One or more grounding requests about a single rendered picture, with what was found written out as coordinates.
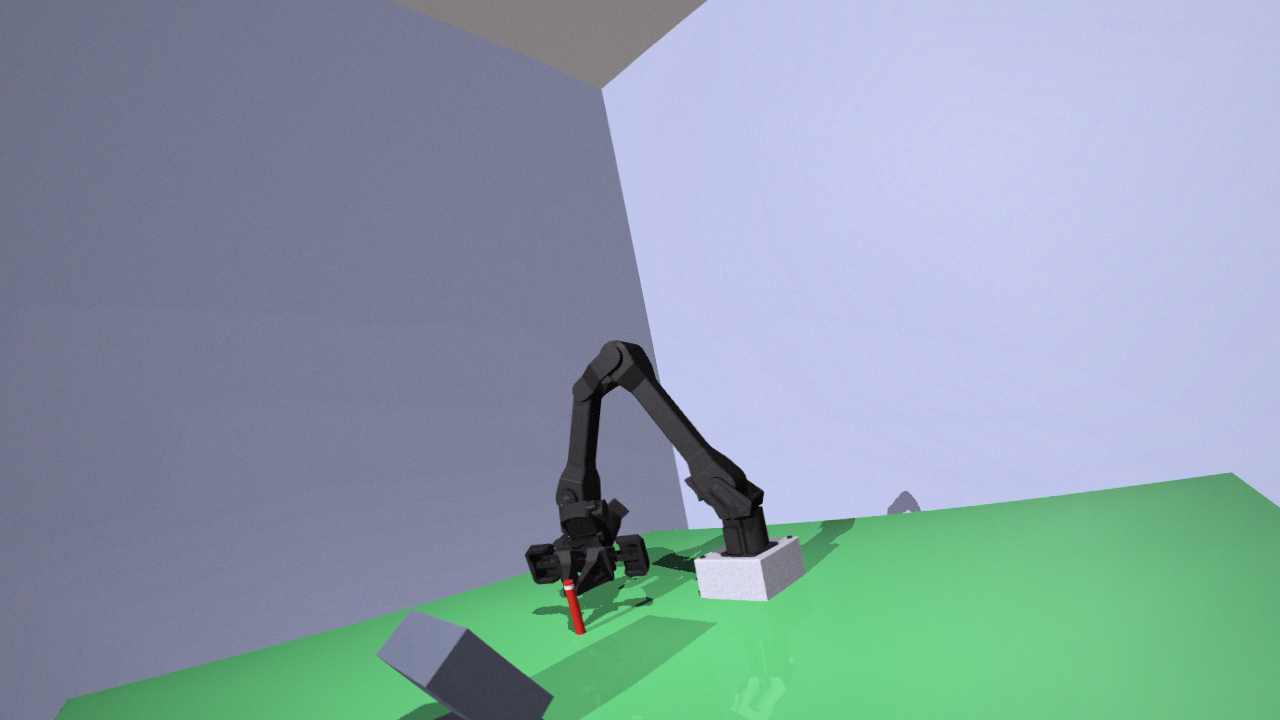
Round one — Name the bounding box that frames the red peg with white band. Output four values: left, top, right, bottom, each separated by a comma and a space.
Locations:
563, 580, 586, 635

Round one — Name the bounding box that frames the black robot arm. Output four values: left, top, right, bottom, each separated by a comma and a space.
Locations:
552, 340, 778, 557

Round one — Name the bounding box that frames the grey panel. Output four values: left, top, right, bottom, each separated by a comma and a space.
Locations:
376, 609, 553, 720

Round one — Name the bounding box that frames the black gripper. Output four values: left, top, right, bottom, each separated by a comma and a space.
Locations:
524, 524, 650, 596

